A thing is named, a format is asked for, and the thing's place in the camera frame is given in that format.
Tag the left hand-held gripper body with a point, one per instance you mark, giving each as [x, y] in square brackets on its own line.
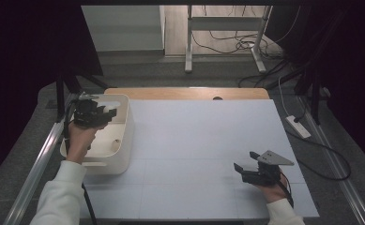
[88, 114]

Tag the aluminium rail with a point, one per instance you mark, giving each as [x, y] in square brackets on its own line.
[36, 168]
[355, 203]

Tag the white plastic bin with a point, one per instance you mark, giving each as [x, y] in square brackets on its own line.
[120, 125]

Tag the dark curtain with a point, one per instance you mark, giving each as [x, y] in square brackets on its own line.
[20, 62]
[352, 62]

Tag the white metal desk frame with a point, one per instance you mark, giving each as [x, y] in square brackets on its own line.
[224, 23]

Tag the white cabinet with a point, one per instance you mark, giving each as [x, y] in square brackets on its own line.
[124, 28]

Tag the pale blue table board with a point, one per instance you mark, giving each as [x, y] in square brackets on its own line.
[189, 140]

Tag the person's left hand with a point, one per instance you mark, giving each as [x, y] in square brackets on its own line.
[80, 140]

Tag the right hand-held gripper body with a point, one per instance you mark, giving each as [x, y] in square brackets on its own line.
[271, 160]

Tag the person's right hand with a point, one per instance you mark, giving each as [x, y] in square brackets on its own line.
[274, 193]

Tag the white power strip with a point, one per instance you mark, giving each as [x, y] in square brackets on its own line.
[298, 126]

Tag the black stand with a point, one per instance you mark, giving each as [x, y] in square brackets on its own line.
[315, 97]
[60, 90]

